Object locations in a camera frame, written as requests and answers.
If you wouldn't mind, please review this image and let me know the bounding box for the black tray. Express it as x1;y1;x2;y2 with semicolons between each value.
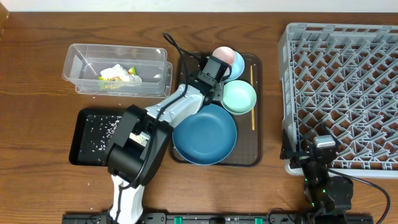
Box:
69;108;123;166

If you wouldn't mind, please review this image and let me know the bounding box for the yellow green snack wrapper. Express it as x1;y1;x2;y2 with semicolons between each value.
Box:
98;66;137;82

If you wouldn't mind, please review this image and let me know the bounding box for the pink plastic cup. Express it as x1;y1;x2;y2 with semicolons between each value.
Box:
212;47;236;65

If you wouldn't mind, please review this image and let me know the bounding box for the clear plastic bin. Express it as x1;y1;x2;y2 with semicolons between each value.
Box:
62;44;173;98

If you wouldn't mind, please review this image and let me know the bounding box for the wooden chopstick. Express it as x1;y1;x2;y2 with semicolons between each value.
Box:
250;65;255;131

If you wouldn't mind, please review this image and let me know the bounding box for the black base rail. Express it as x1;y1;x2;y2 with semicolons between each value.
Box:
61;212;374;224

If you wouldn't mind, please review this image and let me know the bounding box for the white rice pile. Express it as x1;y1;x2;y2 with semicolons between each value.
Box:
86;115;150;153

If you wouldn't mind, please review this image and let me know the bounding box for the mint green bowl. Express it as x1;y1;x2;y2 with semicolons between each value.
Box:
221;80;257;115

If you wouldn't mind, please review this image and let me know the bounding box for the brown serving tray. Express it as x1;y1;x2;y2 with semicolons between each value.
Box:
169;51;264;167

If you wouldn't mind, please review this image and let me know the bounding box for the grey dishwasher rack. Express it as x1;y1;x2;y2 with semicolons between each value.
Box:
278;22;397;179

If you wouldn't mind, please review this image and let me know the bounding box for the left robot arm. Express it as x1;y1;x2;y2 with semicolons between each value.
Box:
105;71;227;223

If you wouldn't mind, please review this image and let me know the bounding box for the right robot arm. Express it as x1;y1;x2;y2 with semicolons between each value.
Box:
280;127;353;223

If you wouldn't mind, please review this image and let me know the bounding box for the light blue small bowl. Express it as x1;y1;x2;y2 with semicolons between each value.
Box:
225;51;245;82

